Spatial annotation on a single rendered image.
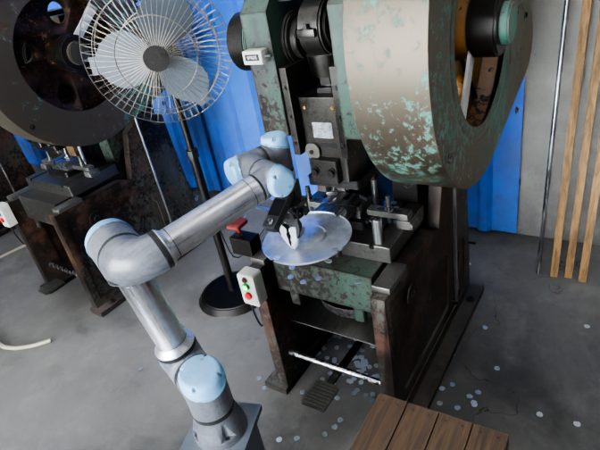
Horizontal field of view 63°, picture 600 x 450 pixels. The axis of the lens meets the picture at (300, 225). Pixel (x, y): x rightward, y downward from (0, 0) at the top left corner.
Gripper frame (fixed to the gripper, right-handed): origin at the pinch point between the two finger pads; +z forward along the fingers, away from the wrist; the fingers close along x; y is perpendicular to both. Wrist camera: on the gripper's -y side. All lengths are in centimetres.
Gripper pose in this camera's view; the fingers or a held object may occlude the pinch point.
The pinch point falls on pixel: (292, 246)
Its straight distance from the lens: 149.7
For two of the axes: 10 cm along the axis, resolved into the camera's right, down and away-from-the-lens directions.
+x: -8.3, -1.4, 5.4
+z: 1.7, 8.5, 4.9
